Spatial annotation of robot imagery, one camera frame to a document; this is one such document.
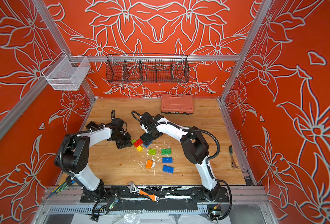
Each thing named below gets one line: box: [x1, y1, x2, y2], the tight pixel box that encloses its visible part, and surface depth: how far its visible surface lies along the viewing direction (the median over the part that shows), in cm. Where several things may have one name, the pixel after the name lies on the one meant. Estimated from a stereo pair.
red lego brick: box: [133, 138, 144, 148], surface depth 92 cm
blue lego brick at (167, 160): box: [162, 156, 173, 164], surface depth 85 cm
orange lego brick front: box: [145, 159, 154, 169], surface depth 85 cm
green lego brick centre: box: [160, 148, 172, 155], surface depth 89 cm
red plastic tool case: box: [160, 93, 194, 115], surface depth 112 cm
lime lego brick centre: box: [148, 148, 158, 156], surface depth 90 cm
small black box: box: [85, 121, 99, 130], surface depth 102 cm
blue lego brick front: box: [162, 165, 175, 175], surface depth 83 cm
